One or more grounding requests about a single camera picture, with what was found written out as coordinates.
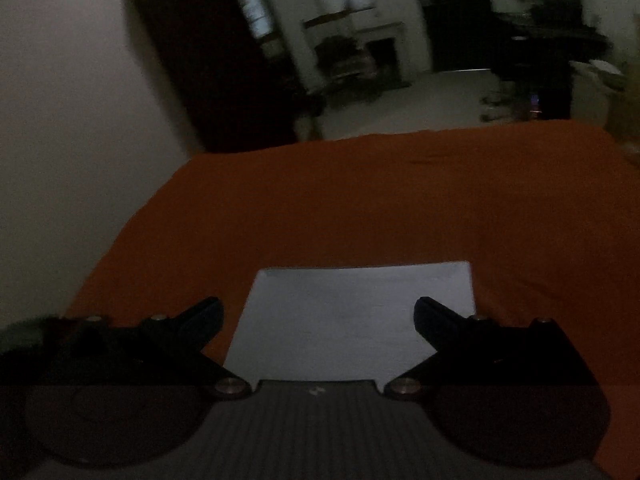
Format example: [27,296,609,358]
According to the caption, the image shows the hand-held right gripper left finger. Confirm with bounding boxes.
[46,296,253,402]

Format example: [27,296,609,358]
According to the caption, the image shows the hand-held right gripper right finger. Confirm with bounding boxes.
[383,296,602,401]

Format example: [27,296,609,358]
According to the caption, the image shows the white flat board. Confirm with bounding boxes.
[222,260,477,387]

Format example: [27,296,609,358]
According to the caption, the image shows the orange cloth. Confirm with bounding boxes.
[65,119,640,480]

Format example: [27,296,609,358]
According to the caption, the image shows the tall dark cabinet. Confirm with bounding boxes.
[120,0,312,154]

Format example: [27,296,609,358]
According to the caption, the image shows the white fireplace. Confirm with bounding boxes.
[300,7,417,94]

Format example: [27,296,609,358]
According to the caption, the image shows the white cabinet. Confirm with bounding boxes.
[569,59,628,123]

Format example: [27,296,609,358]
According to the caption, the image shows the dark side table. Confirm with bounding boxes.
[494,10,612,119]

